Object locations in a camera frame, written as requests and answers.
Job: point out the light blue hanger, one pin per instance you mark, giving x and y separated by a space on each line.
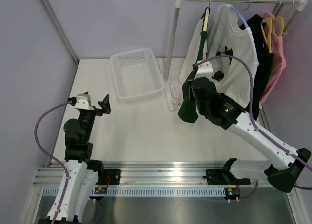
240 16

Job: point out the white slotted cable duct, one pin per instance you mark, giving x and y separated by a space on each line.
161 192

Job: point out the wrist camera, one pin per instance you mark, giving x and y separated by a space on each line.
204 70
83 102

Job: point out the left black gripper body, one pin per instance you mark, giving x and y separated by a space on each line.
88 119

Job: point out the aluminium mounting rail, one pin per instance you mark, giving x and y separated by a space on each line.
145 174

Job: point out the green and white t shirt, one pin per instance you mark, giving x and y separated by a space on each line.
182 95

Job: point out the pink t shirt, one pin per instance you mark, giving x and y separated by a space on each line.
279 61

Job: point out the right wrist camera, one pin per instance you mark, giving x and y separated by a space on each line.
204 70

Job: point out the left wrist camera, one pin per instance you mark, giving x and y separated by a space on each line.
83 102

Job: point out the yellow hanger back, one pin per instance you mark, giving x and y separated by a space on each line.
280 21

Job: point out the black t shirt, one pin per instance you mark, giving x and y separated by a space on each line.
264 57

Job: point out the cream plastic hanger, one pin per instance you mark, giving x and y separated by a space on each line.
206 17

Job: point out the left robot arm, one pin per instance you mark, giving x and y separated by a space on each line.
81 173

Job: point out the white plastic basket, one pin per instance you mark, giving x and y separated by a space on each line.
136 75

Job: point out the yellow hanger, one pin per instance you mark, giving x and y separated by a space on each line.
280 21
267 27

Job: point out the white printed t shirt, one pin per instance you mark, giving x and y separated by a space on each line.
223 39

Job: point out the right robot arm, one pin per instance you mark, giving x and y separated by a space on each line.
283 163

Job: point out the yellow hanger front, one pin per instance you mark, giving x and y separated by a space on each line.
267 27

